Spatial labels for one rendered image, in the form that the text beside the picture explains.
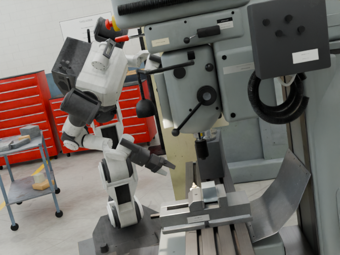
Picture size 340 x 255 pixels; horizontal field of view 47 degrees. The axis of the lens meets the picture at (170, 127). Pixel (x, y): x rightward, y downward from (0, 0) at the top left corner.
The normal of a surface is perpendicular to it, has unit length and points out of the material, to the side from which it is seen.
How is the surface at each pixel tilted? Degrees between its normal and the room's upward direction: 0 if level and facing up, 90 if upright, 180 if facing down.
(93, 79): 55
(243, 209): 90
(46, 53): 90
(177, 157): 90
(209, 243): 0
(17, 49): 90
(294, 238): 0
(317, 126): 78
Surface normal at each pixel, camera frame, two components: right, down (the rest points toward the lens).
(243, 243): -0.18, -0.95
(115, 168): 0.24, 0.00
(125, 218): 0.32, 0.40
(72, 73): 0.12, -0.40
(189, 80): -0.04, 0.25
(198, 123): 0.05, 0.66
